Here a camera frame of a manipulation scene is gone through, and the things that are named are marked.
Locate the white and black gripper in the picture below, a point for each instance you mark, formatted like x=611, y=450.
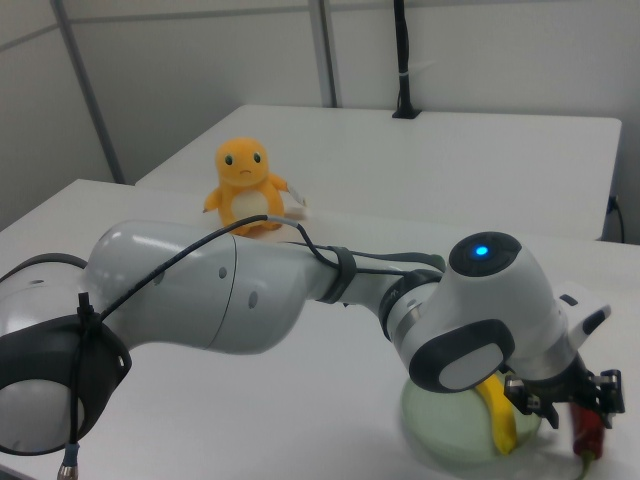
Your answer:
x=584, y=320

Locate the red chili pepper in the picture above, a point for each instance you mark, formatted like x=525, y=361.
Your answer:
x=586, y=430

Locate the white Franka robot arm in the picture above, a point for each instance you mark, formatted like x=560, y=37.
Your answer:
x=200, y=300

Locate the pale green plastic plate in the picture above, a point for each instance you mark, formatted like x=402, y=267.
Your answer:
x=445, y=425

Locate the yellow banana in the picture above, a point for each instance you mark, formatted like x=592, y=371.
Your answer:
x=501, y=420

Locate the orange plush toy with tag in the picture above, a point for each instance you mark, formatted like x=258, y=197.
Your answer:
x=245, y=200

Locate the black post with clamp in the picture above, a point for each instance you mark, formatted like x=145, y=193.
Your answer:
x=402, y=50

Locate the grey partition post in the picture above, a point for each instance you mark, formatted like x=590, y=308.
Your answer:
x=85, y=85
x=327, y=50

